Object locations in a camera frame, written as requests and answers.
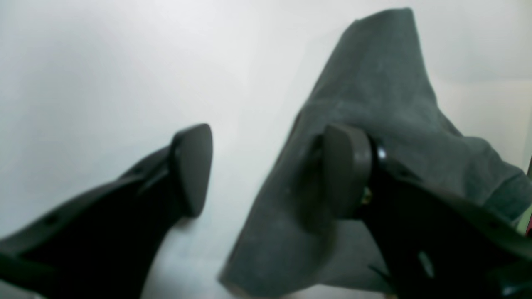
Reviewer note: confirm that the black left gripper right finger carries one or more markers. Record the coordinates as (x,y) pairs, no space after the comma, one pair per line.
(435,244)

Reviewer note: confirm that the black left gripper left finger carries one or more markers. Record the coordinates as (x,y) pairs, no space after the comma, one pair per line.
(101,244)

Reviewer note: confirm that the dark grey t-shirt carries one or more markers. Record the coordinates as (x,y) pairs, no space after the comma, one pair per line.
(375,80)

